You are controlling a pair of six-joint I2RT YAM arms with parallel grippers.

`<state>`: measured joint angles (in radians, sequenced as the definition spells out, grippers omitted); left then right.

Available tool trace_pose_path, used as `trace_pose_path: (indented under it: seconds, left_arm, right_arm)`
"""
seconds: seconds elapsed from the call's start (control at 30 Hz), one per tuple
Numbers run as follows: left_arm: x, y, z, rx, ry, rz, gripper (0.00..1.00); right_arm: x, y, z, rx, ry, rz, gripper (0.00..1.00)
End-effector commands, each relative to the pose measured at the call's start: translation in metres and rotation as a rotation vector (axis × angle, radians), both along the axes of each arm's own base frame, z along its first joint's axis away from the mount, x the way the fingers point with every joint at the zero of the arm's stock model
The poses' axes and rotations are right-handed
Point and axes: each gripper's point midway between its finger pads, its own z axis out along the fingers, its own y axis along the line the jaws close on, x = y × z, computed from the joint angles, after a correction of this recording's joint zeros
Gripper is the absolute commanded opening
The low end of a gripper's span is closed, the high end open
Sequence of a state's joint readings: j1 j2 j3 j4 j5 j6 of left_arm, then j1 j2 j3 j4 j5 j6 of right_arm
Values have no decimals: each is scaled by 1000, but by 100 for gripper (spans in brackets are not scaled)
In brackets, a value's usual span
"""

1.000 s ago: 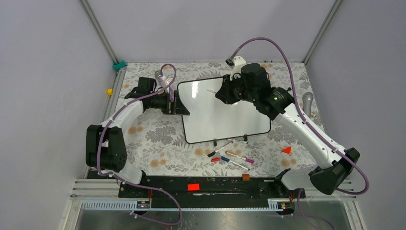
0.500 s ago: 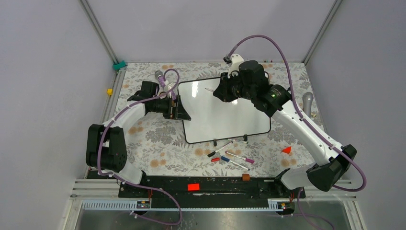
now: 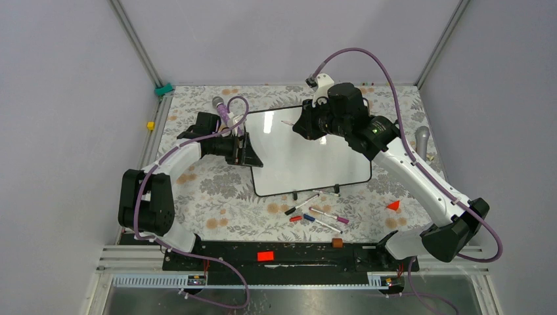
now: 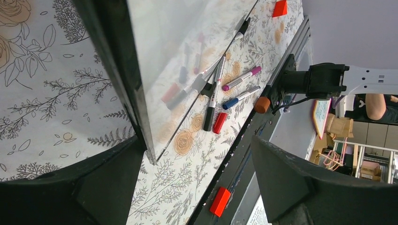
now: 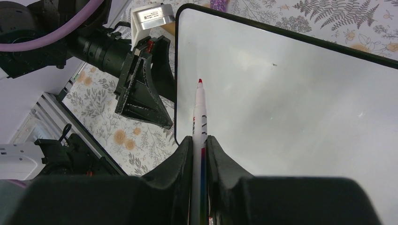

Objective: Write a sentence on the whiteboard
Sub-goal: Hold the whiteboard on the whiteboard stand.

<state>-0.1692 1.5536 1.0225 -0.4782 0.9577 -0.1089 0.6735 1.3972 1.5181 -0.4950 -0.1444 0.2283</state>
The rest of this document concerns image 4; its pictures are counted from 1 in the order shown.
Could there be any red rectangular tape marker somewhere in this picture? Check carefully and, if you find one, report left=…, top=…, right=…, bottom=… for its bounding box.
left=209, top=187, right=231, bottom=217

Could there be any red marker cap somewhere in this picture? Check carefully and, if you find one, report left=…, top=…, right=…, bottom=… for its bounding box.
left=213, top=112, right=228, bottom=134

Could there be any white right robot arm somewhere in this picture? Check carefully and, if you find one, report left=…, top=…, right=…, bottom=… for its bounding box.
left=277, top=63, right=398, bottom=100

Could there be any green whiteboard marker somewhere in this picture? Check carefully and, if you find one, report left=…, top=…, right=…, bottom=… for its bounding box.
left=232, top=17, right=251, bottom=43

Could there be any background clutter shelf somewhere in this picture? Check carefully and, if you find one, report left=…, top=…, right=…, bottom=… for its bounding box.
left=306, top=100, right=398, bottom=183

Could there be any red triangular block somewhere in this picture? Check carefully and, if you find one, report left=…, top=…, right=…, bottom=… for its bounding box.
left=272, top=0, right=288, bottom=18

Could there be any pink whiteboard marker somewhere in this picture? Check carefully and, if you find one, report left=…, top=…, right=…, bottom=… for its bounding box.
left=222, top=66, right=262, bottom=91

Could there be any floral table mat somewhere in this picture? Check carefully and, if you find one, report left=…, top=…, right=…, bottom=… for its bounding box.
left=0, top=0, right=304, bottom=225

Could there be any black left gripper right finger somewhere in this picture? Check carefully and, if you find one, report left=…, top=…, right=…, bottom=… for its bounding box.
left=251, top=136, right=398, bottom=225

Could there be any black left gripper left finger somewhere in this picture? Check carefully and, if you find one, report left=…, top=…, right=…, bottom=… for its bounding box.
left=0, top=136, right=145, bottom=225

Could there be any black whiteboard marker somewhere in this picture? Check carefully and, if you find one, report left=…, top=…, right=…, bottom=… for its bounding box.
left=203, top=55, right=226, bottom=131

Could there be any white black-framed whiteboard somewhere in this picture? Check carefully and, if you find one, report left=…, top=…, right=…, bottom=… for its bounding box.
left=73, top=0, right=256, bottom=164

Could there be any small brown block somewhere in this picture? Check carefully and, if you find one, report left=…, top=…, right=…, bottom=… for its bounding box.
left=254, top=97, right=270, bottom=114

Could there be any blue whiteboard marker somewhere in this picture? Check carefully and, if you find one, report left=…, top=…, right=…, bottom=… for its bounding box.
left=222, top=86, right=260, bottom=110

